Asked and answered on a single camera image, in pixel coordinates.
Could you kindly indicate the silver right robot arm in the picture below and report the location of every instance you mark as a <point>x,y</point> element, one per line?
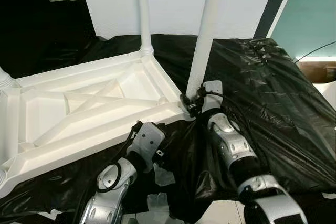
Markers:
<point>231,142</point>

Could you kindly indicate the torn white tape patch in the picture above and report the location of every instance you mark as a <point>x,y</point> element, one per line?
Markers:
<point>164,177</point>

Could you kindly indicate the small white tape strip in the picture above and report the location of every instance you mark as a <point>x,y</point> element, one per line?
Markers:
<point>157,201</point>

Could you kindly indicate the black plastic cover sheet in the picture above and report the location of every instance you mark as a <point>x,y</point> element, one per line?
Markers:
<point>283,119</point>

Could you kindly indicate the brown wooden furniture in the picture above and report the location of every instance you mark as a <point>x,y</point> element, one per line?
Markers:
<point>317,72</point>

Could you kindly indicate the white side furniture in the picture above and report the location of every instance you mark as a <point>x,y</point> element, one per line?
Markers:
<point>329,94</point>

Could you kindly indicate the white edge tape strip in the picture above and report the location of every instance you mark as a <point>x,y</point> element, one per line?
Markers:
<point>329,195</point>

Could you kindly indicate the teal glass partition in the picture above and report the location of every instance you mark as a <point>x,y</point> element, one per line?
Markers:
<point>312,14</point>

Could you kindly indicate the black door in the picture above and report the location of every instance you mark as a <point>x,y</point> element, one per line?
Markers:
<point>42,24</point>

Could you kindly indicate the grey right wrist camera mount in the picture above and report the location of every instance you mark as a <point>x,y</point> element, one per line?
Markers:
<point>212,95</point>

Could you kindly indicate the black vertical frame post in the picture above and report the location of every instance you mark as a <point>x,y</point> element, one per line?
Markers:
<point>274,3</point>

